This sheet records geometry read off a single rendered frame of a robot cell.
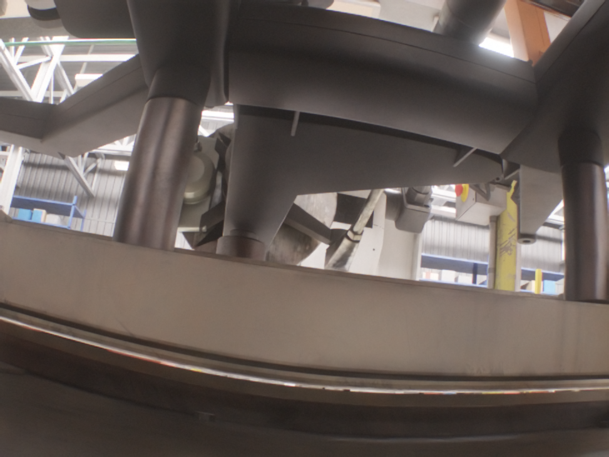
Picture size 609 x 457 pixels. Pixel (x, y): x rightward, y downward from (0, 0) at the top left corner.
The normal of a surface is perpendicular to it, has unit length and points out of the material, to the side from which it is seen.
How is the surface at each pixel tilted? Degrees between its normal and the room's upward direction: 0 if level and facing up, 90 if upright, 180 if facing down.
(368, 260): 91
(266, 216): 171
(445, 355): 90
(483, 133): 180
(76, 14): 180
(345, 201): 90
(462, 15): 146
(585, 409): 90
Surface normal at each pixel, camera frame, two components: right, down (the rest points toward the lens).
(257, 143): -0.11, 0.90
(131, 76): -0.64, -0.29
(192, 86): 0.62, -0.14
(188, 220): 0.08, -0.26
